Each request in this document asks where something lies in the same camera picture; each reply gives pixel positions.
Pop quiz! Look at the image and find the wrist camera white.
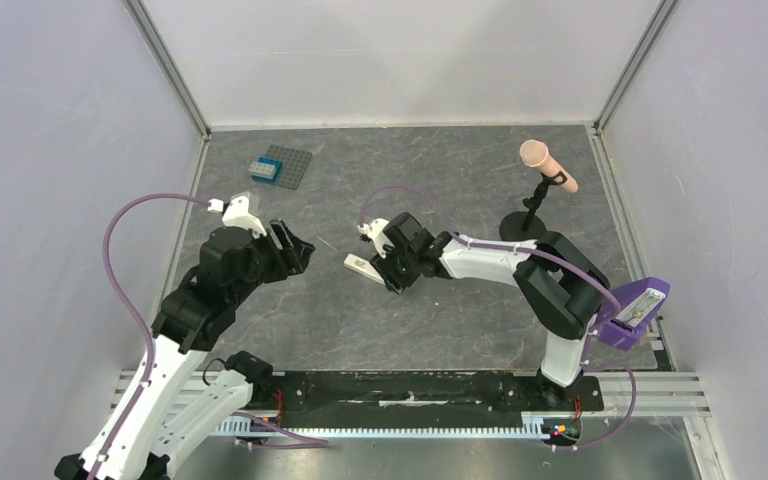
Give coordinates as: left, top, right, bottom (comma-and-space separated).
222, 191, 267, 239
357, 218, 393, 258

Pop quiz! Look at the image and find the purple cable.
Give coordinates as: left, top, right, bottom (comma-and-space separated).
85, 193, 331, 480
359, 184, 638, 452

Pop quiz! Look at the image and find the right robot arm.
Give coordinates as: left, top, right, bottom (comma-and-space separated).
358, 212, 619, 408

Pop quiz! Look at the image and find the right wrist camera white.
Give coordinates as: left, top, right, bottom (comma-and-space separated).
357, 218, 393, 258

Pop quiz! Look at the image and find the blue grey lego brick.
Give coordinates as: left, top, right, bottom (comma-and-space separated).
248, 157, 283, 184

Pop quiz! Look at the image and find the pink microphone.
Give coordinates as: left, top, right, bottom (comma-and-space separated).
519, 139, 579, 194

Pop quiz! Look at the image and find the grey lego baseplate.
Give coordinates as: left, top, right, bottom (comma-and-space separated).
266, 145, 313, 190

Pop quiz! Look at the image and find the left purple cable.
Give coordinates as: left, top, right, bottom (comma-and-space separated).
85, 193, 331, 480

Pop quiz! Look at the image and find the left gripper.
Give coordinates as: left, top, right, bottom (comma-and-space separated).
229, 217, 316, 304

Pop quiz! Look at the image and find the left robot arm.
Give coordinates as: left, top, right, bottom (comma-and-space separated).
54, 219, 315, 479

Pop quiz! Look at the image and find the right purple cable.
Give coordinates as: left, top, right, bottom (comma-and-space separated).
359, 184, 638, 452

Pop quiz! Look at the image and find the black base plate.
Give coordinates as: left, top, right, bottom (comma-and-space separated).
246, 370, 604, 429

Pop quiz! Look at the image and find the white cable duct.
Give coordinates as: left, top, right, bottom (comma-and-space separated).
210, 416, 551, 440

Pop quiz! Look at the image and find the black microphone stand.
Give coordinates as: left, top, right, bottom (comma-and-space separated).
499, 173, 567, 242

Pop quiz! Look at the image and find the white remote control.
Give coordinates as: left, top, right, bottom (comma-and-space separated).
343, 254, 385, 285

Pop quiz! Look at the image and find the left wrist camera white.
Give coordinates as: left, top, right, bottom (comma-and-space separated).
222, 191, 267, 239

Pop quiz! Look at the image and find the purple plastic object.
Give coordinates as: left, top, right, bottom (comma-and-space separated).
596, 277, 671, 351

